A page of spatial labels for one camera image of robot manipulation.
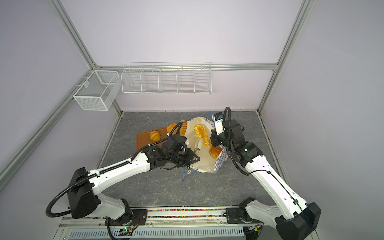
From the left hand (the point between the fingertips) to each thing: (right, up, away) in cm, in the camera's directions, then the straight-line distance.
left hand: (199, 162), depth 73 cm
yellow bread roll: (-31, +11, +29) cm, 44 cm away
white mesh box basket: (-66, +41, +25) cm, 82 cm away
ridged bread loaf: (+1, +15, +15) cm, 21 cm away
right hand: (+7, +16, +1) cm, 17 cm away
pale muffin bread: (-20, +17, +33) cm, 42 cm away
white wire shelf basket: (-22, +50, +27) cm, 61 cm away
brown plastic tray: (-38, +9, +30) cm, 50 cm away
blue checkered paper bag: (+5, -4, +14) cm, 16 cm away
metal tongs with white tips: (0, +8, +8) cm, 11 cm away
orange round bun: (+9, +2, +17) cm, 20 cm away
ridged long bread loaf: (-11, +16, +33) cm, 39 cm away
